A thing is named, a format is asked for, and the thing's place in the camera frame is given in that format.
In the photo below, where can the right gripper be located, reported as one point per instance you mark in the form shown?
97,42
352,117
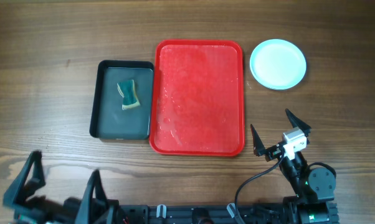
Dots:
272,154

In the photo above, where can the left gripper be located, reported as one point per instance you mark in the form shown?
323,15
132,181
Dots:
82,206

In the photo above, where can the light blue plate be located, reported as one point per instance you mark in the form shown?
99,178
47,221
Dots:
277,64

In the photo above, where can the green yellow sponge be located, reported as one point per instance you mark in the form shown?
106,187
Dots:
127,90

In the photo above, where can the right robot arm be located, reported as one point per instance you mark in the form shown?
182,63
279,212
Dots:
313,184

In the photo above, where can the red plastic tray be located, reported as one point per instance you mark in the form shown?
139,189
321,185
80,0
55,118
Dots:
198,98

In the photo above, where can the black water tray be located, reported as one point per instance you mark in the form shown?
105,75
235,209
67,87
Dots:
109,120

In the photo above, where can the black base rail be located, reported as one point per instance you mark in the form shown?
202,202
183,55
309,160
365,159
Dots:
206,214

